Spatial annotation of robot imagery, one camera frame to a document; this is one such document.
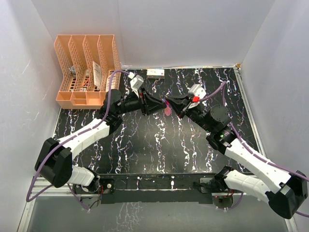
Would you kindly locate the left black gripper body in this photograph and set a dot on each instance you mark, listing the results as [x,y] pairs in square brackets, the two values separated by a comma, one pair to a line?
[133,103]

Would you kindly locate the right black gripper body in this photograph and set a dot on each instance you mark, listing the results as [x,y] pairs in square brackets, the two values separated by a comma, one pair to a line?
[197,113]

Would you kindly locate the pink strap keyring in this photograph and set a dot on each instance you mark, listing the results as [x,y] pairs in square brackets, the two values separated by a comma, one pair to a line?
[167,109]

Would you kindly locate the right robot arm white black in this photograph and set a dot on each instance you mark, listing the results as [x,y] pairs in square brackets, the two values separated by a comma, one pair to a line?
[283,190]

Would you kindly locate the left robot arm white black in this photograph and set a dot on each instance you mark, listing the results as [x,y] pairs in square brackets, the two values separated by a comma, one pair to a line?
[56,156]

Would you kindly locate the white labelled packet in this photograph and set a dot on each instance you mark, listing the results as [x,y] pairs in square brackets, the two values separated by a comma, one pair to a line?
[111,82]

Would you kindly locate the white small cardboard box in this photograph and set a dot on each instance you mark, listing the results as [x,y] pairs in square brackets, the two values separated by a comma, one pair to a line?
[156,73]

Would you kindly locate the white paper packet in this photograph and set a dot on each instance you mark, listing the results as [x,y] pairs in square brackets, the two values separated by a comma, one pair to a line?
[97,75]

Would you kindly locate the orange plastic file organizer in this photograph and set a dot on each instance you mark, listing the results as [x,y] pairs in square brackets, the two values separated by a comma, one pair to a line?
[77,90]

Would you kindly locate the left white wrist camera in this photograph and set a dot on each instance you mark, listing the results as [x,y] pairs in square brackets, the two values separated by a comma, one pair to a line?
[136,82]

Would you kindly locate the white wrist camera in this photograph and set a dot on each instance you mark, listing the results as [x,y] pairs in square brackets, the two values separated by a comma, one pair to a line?
[136,82]
[196,92]

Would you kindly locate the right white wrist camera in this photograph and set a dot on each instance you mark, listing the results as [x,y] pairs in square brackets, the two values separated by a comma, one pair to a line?
[196,92]

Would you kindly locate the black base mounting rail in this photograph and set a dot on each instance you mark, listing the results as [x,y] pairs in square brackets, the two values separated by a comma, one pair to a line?
[154,188]

